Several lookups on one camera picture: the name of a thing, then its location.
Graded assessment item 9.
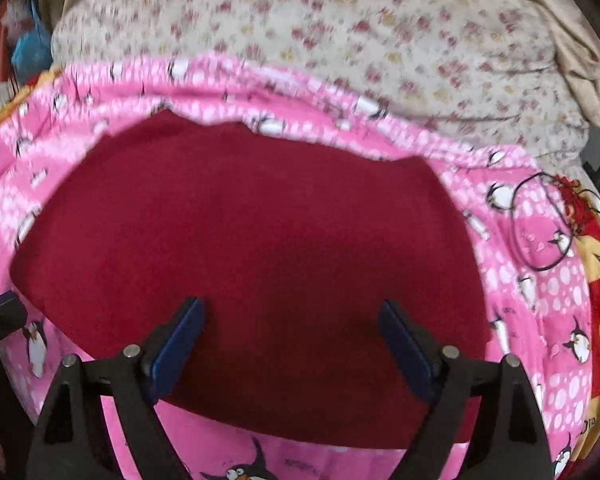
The floral white quilt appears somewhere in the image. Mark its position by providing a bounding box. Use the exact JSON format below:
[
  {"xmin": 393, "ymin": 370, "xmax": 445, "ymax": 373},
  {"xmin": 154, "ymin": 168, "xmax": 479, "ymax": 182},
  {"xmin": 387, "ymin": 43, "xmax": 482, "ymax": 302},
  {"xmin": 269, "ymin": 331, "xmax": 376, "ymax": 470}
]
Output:
[{"xmin": 52, "ymin": 0, "xmax": 590, "ymax": 165}]

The pink penguin blanket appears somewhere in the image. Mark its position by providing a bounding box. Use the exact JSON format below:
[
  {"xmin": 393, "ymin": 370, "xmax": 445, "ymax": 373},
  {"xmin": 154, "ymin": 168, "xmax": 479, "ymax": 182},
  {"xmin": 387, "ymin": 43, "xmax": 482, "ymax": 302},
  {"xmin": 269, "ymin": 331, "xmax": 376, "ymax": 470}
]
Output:
[{"xmin": 0, "ymin": 54, "xmax": 592, "ymax": 479}]

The black cable loop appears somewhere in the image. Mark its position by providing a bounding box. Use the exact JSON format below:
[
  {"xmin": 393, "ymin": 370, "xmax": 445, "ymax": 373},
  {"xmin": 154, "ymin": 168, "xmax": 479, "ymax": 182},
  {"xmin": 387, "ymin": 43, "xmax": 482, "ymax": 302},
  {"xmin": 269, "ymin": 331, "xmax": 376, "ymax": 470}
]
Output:
[{"xmin": 509, "ymin": 171, "xmax": 600, "ymax": 273}]

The beige curtain cloth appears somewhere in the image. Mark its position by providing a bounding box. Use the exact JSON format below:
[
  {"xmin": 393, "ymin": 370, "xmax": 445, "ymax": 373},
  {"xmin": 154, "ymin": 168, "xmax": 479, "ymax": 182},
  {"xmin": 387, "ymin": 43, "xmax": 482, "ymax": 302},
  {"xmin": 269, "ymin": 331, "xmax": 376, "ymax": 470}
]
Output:
[{"xmin": 530, "ymin": 0, "xmax": 600, "ymax": 129}]

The yellow red cartoon blanket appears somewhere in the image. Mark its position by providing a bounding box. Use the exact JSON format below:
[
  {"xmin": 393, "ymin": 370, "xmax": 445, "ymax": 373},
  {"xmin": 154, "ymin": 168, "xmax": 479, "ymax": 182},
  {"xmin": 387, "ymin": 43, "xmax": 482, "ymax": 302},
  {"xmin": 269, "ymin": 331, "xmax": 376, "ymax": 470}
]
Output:
[{"xmin": 557, "ymin": 176, "xmax": 600, "ymax": 464}]

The dark red sweater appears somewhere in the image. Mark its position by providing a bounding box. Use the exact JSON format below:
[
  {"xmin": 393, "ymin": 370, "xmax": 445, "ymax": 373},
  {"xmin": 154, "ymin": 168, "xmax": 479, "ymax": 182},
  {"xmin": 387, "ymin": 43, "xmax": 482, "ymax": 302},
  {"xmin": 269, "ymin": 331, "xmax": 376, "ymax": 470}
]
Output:
[{"xmin": 9, "ymin": 112, "xmax": 490, "ymax": 448}]

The blue plastic bag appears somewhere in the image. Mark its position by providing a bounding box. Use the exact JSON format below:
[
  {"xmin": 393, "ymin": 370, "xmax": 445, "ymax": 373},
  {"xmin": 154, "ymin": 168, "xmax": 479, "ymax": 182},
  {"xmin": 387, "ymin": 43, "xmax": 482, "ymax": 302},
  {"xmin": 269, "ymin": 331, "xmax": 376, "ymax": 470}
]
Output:
[{"xmin": 10, "ymin": 0, "xmax": 53, "ymax": 86}]

